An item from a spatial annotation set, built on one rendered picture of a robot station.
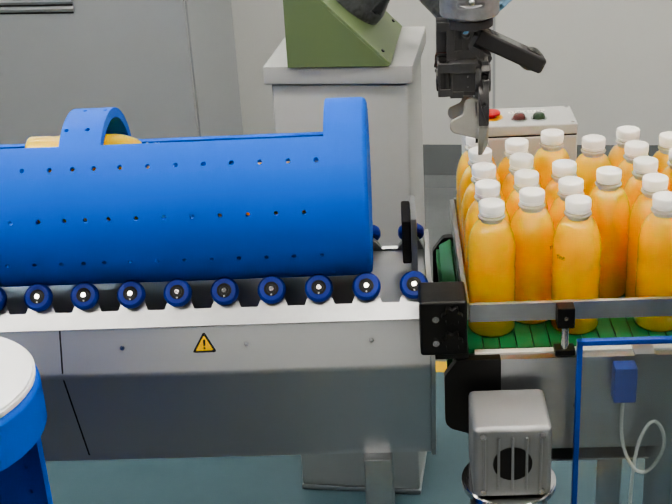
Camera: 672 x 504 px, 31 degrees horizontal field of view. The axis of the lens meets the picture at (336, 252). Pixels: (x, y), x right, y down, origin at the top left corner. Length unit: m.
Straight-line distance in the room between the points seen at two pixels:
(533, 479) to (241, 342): 0.51
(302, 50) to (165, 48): 1.05
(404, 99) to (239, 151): 0.81
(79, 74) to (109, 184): 1.83
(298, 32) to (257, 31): 2.27
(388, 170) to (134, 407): 0.89
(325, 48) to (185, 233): 0.82
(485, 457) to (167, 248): 0.57
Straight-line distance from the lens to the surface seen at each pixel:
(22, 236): 1.89
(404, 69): 2.54
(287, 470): 3.16
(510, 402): 1.79
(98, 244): 1.87
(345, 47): 2.54
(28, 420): 1.59
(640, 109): 4.80
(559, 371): 1.84
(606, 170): 1.93
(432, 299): 1.77
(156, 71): 3.58
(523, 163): 1.97
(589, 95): 4.77
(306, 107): 2.61
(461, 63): 1.85
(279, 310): 1.91
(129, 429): 2.08
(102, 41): 3.61
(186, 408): 2.02
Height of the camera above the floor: 1.82
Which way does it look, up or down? 25 degrees down
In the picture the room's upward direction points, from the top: 3 degrees counter-clockwise
